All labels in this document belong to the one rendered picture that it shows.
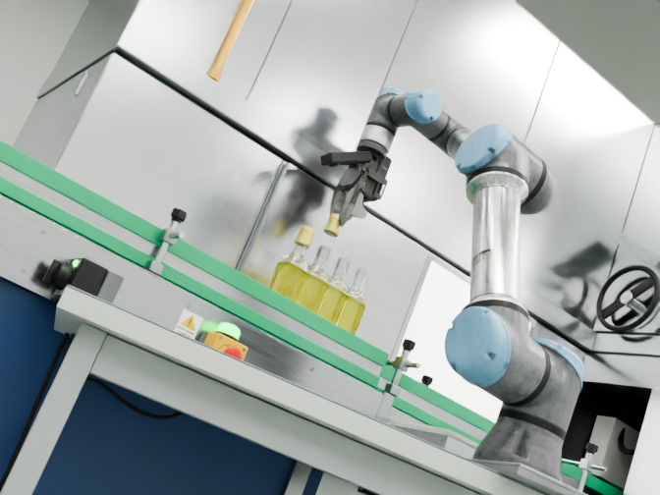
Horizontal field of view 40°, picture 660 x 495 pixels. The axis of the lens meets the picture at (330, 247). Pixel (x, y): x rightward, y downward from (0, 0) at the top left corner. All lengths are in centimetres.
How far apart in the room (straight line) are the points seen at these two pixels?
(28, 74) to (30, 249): 353
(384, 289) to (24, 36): 327
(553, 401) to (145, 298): 74
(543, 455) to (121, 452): 74
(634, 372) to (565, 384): 113
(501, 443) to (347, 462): 27
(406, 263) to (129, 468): 95
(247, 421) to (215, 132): 91
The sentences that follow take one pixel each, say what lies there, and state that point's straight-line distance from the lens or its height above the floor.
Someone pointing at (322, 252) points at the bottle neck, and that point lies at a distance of 205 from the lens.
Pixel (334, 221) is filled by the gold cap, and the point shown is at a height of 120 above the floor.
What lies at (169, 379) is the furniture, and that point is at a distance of 139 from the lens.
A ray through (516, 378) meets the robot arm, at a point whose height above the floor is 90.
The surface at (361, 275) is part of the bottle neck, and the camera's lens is 211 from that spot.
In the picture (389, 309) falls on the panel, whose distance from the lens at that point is 232.
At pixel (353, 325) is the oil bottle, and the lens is 208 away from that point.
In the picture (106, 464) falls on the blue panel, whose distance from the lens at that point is 173.
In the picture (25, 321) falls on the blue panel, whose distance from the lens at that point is 166.
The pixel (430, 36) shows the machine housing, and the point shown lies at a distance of 254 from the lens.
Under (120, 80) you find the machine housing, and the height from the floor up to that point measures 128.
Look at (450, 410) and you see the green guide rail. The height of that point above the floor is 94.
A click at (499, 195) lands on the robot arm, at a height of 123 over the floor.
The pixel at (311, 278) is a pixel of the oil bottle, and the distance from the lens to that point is 201.
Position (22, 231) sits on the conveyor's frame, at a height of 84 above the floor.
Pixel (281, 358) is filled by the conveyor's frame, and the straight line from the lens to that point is 183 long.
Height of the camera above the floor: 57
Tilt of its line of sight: 16 degrees up
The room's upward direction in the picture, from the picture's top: 22 degrees clockwise
